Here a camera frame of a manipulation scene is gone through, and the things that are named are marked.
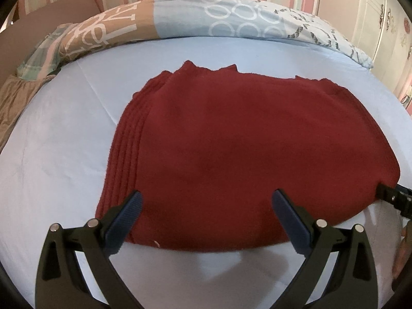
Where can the metal chair frame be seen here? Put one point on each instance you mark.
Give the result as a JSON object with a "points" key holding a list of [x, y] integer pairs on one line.
{"points": [[406, 98]]}

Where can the brown headboard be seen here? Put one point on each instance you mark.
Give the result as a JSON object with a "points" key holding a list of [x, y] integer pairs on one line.
{"points": [[18, 40]]}

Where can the person's right hand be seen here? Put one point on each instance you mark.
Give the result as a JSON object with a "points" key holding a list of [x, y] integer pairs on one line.
{"points": [[403, 252]]}

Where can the white wardrobe with flower stickers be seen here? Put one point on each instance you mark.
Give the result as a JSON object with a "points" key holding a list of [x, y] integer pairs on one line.
{"points": [[382, 29]]}

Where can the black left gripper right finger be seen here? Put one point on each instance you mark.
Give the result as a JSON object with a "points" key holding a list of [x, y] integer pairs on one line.
{"points": [[353, 281]]}

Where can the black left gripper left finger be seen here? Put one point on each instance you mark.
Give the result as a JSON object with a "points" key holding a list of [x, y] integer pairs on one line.
{"points": [[60, 282]]}

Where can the dark red knit sweater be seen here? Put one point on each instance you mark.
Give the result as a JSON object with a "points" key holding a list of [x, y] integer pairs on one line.
{"points": [[206, 149]]}

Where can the light blue bed quilt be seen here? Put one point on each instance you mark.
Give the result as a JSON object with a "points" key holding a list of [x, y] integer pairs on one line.
{"points": [[53, 166]]}

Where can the brown bed skirt fabric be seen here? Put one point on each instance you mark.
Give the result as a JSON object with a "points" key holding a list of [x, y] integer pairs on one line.
{"points": [[16, 94]]}

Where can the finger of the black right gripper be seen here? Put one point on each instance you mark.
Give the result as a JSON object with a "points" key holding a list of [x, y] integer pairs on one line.
{"points": [[386, 193]]}

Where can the patterned blue tan pillow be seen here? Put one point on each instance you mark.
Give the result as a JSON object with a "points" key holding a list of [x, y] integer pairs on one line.
{"points": [[161, 19]]}

